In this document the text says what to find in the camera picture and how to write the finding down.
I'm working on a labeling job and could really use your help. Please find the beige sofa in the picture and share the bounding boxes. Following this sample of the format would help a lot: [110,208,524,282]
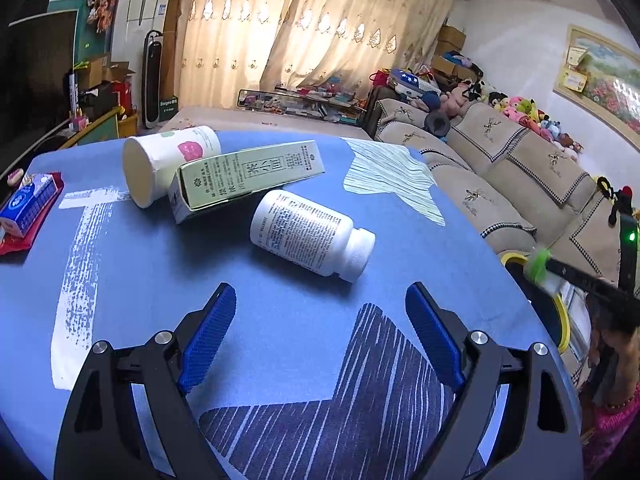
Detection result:
[372,97,640,281]

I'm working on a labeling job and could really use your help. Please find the round dark cushion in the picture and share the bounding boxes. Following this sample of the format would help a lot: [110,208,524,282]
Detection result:
[424,109,451,138]

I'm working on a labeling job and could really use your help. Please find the artificial flower bunch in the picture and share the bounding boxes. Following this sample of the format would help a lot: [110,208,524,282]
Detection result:
[85,0,123,33]

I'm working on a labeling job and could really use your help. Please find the black television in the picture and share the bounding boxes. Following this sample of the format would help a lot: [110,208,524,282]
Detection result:
[0,10,76,176]

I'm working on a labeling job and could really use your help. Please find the blue tissue pack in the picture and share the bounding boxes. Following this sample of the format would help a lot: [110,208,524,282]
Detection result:
[0,172,56,238]

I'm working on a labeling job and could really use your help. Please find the black tower fan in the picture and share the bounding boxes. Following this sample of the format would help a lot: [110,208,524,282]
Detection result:
[141,30,166,130]

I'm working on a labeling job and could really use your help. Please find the blue star printed bag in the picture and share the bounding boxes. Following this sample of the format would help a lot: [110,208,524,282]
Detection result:
[390,67,423,96]

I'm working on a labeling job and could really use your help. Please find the white paper cup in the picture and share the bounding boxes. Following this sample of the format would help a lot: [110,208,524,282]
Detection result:
[122,125,222,209]

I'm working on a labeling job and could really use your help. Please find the person's right hand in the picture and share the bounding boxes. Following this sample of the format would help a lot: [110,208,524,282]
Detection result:
[587,325,640,406]

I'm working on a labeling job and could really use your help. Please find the green plastic wrapper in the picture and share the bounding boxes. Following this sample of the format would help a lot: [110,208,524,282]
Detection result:
[524,249,552,286]

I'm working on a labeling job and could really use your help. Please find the pale green paper box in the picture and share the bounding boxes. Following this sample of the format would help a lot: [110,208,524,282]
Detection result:
[167,140,326,225]

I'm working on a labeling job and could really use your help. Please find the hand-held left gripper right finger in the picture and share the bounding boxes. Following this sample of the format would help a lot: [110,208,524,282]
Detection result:
[405,281,586,480]

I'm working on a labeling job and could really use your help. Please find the row of plush toys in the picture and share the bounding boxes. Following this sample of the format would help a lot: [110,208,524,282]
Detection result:
[440,77,586,161]

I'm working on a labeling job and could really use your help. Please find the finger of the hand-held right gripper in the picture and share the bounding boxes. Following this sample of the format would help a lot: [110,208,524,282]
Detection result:
[545,259,621,292]

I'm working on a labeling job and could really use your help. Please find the beige patterned curtains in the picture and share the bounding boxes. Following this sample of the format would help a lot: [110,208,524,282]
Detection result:
[172,0,458,111]

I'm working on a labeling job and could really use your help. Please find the cluttered low glass table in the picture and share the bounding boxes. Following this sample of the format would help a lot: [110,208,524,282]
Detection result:
[237,87,368,121]

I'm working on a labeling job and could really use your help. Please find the framed flower picture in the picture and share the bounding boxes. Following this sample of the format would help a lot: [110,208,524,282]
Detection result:
[552,25,640,136]

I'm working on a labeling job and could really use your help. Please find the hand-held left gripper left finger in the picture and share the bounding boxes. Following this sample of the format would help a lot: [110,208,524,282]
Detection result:
[52,282,238,480]

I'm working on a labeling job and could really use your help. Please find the stacked cardboard boxes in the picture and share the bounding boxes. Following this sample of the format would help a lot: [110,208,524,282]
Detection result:
[432,25,478,83]

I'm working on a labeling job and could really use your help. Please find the blue patterned tablecloth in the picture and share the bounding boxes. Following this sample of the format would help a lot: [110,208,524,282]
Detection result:
[0,130,586,480]

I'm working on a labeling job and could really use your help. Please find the yellow rimmed dark trash bin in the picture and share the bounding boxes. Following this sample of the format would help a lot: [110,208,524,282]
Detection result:
[500,252,572,356]

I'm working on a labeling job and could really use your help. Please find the open cardboard box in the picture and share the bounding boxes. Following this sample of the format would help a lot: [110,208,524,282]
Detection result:
[75,55,136,91]

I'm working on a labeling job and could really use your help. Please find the yellow and black toy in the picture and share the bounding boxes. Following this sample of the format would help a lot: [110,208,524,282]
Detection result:
[595,176,636,226]

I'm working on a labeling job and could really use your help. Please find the white standing air conditioner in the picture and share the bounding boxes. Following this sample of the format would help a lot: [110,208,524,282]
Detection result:
[111,0,178,106]

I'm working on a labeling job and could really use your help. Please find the white pill bottle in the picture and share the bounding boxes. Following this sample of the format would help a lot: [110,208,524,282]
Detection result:
[249,189,377,282]

